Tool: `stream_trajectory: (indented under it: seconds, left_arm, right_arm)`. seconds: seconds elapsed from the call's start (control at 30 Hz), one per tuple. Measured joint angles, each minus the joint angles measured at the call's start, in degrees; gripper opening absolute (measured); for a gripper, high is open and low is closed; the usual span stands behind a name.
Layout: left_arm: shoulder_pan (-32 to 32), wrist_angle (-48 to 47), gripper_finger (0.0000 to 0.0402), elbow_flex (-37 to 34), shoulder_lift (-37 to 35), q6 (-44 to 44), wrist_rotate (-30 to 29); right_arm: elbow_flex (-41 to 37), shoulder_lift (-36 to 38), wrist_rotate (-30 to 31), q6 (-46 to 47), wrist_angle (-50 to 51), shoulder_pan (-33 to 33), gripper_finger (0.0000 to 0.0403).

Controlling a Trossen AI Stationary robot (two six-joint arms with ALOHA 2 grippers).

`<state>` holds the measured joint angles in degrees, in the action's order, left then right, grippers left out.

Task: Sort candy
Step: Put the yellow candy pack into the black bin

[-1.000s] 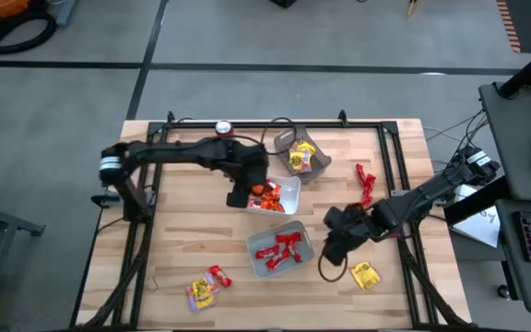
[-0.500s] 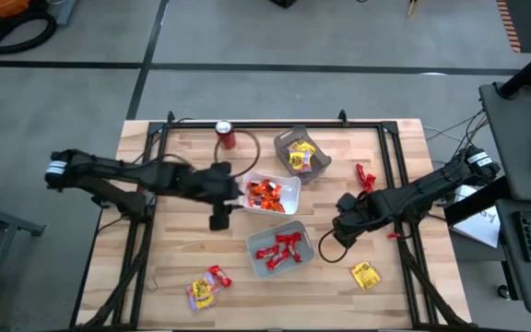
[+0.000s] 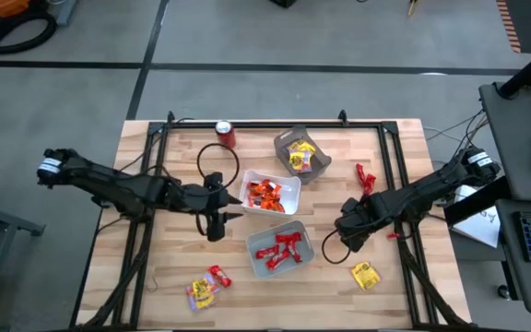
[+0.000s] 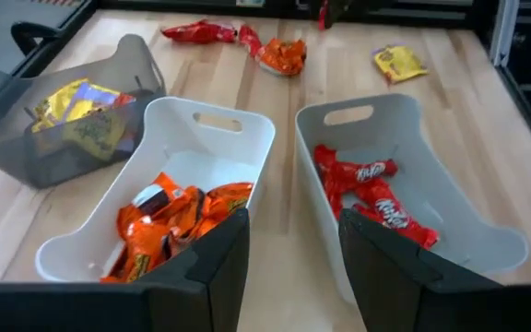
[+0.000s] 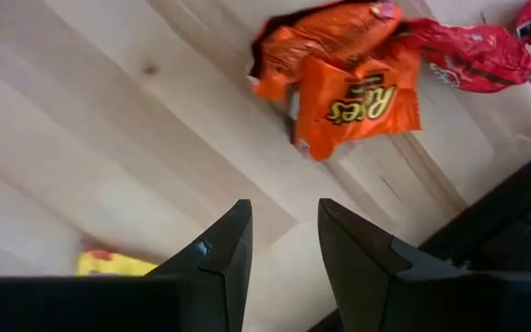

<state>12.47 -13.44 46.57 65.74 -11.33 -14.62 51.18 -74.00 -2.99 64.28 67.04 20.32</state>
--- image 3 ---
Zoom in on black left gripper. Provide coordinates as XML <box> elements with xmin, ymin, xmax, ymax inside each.
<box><xmin>186</xmin><ymin>172</ymin><xmax>245</xmax><ymax>243</ymax></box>

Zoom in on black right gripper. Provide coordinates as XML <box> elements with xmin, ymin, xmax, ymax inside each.
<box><xmin>333</xmin><ymin>196</ymin><xmax>380</xmax><ymax>254</ymax></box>

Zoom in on yellow purple sour candy packet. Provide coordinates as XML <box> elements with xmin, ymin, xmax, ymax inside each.
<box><xmin>191</xmin><ymin>272</ymin><xmax>221</xmax><ymax>299</ymax></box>
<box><xmin>301</xmin><ymin>150</ymin><xmax>316</xmax><ymax>174</ymax></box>
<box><xmin>185</xmin><ymin>290</ymin><xmax>216</xmax><ymax>312</ymax></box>

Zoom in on white plastic bin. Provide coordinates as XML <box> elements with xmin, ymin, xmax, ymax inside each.
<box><xmin>238</xmin><ymin>169</ymin><xmax>303</xmax><ymax>219</ymax></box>

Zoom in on light grey plastic bin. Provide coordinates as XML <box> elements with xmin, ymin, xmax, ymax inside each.
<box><xmin>245</xmin><ymin>219</ymin><xmax>317</xmax><ymax>281</ymax></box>

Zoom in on red soda can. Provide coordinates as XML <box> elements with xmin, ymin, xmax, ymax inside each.
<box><xmin>214</xmin><ymin>120</ymin><xmax>238</xmax><ymax>151</ymax></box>

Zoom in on black desk base bar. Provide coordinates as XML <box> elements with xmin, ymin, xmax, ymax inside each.
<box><xmin>443</xmin><ymin>176</ymin><xmax>512</xmax><ymax>227</ymax></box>

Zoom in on white paper sheet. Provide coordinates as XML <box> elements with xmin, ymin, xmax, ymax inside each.
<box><xmin>449</xmin><ymin>183</ymin><xmax>502</xmax><ymax>249</ymax></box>

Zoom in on black metal pole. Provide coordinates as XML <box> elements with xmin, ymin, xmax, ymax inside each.
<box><xmin>497</xmin><ymin>35</ymin><xmax>531</xmax><ymax>100</ymax></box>

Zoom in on grey metal stand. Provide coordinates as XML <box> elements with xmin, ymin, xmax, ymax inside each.
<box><xmin>54</xmin><ymin>0</ymin><xmax>80</xmax><ymax>27</ymax></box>

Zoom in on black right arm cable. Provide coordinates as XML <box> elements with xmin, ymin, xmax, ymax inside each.
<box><xmin>321</xmin><ymin>228</ymin><xmax>355</xmax><ymax>266</ymax></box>

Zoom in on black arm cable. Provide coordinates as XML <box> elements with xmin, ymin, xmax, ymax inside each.
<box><xmin>321</xmin><ymin>228</ymin><xmax>355</xmax><ymax>266</ymax></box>
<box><xmin>194</xmin><ymin>142</ymin><xmax>242</xmax><ymax>237</ymax></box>

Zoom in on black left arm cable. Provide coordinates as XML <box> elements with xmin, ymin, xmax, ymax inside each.
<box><xmin>194</xmin><ymin>142</ymin><xmax>242</xmax><ymax>237</ymax></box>

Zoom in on black aluminium table frame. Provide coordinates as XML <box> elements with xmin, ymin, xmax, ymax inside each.
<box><xmin>74</xmin><ymin>109</ymin><xmax>472</xmax><ymax>332</ymax></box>

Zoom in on black vacuum hose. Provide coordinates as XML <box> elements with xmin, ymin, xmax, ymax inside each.
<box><xmin>0</xmin><ymin>9</ymin><xmax>59</xmax><ymax>56</ymax></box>

